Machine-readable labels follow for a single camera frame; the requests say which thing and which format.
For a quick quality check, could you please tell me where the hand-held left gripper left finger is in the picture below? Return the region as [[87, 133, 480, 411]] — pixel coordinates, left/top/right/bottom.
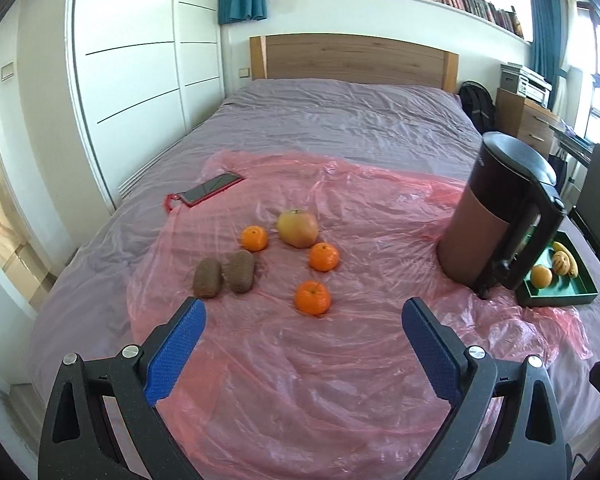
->
[[37, 296, 207, 480]]

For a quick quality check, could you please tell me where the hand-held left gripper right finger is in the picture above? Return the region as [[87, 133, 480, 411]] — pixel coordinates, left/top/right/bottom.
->
[[401, 296, 573, 480]]

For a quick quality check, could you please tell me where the green tray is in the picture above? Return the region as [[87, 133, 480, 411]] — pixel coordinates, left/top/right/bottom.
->
[[516, 230, 599, 308]]

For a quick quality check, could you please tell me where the yellow banana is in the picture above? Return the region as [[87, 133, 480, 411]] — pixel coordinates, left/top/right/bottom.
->
[[551, 241, 580, 277]]

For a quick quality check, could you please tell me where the brown kiwi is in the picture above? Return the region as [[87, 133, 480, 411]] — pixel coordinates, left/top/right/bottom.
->
[[222, 250, 255, 294], [192, 258, 223, 299]]

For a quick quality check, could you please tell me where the orange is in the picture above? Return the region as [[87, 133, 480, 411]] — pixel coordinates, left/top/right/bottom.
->
[[530, 265, 554, 289]]

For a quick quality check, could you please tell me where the orange tangerine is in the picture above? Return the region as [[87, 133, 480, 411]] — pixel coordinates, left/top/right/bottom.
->
[[308, 242, 340, 272], [294, 280, 332, 316], [241, 225, 270, 253]]

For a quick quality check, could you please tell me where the yellow-red apple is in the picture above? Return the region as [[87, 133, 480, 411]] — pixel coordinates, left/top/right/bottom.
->
[[277, 208, 320, 249]]

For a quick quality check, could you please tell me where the pink plastic sheet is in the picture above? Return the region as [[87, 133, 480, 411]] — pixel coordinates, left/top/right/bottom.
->
[[125, 149, 593, 480]]

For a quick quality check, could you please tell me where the black and copper kettle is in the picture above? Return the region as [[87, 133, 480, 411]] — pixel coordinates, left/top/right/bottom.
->
[[437, 131, 567, 301]]

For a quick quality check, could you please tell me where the dark shopping bag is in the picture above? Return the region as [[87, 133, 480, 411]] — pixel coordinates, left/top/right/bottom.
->
[[550, 152, 574, 195]]

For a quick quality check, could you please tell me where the phone in red case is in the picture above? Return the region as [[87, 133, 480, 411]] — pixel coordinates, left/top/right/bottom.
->
[[180, 172, 244, 208]]

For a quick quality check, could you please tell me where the cluttered desk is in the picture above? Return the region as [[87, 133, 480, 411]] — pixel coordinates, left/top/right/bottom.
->
[[550, 120, 596, 153]]

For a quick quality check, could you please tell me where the wooden drawer chest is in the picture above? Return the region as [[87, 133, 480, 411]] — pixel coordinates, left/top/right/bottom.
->
[[495, 88, 563, 158]]

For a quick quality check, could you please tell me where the black backpack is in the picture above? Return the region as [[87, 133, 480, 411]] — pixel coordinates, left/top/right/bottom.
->
[[458, 80, 497, 135]]

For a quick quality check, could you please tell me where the white printer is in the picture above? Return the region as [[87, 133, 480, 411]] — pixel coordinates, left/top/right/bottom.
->
[[515, 67, 552, 108]]

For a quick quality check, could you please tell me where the bed with grey cover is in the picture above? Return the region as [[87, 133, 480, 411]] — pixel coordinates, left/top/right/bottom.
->
[[27, 78, 600, 480]]

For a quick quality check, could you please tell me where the white wardrobe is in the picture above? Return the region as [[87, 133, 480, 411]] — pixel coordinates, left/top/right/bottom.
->
[[65, 0, 227, 213]]

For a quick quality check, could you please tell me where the long teal curtain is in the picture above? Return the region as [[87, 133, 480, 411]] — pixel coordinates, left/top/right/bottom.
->
[[528, 0, 571, 111]]

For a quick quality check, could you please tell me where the wooden headboard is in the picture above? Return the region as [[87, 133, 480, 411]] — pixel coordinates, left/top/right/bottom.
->
[[250, 34, 460, 95]]

